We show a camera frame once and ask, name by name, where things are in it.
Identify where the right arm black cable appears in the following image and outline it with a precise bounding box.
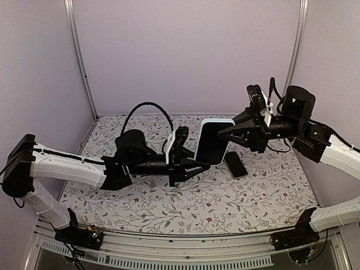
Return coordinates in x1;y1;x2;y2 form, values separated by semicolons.
268;77;285;113

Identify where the left aluminium frame post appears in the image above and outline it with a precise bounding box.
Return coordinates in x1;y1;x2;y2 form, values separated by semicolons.
64;0;99;121

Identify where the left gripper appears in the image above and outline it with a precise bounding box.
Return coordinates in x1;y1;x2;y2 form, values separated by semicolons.
127;147;210;187

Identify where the aluminium frame post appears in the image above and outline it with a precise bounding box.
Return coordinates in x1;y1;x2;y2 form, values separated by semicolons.
282;0;309;96
64;0;99;121

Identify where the right aluminium frame post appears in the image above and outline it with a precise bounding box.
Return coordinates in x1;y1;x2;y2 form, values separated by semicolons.
282;0;309;96

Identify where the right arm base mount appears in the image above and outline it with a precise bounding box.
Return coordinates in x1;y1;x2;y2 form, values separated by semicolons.
269;225;320;251

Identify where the front aluminium rail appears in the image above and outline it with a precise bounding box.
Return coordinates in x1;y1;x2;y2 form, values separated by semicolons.
24;219;354;269

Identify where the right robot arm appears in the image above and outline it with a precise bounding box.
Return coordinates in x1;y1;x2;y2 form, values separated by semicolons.
218;85;359;179

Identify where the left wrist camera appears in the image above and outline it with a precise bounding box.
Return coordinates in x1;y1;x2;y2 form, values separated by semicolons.
165;126;189;165

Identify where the black purple phone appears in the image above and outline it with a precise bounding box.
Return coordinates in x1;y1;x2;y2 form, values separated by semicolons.
224;151;248;179

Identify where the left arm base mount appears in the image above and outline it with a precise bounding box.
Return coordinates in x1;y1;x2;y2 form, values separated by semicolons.
55;225;104;251

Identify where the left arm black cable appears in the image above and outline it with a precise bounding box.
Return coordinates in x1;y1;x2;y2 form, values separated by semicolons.
122;101;174;138

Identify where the light blue phone case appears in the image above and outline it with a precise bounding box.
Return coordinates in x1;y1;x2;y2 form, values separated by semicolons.
193;118;236;167

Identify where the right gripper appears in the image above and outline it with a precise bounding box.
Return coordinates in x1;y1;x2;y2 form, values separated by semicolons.
217;105;303;153

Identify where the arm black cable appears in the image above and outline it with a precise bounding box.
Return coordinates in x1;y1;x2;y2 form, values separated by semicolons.
122;101;174;138
268;77;285;113

